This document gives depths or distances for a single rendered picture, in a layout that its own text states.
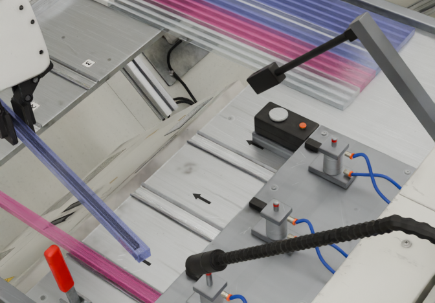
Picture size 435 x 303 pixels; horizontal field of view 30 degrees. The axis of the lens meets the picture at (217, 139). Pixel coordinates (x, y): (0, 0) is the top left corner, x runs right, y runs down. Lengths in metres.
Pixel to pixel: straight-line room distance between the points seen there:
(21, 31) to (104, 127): 1.25
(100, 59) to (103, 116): 0.92
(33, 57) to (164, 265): 0.27
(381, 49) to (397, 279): 0.22
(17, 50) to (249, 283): 0.34
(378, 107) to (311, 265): 0.32
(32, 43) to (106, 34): 0.38
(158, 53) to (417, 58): 1.16
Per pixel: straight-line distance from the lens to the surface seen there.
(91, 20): 1.28
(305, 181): 0.92
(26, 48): 0.87
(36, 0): 1.30
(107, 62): 1.19
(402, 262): 0.83
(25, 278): 1.32
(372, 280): 0.81
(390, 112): 1.09
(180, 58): 2.25
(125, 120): 2.13
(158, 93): 1.83
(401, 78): 0.77
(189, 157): 1.03
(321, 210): 0.89
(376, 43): 0.76
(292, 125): 1.00
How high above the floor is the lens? 1.87
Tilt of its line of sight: 56 degrees down
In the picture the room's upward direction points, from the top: 66 degrees clockwise
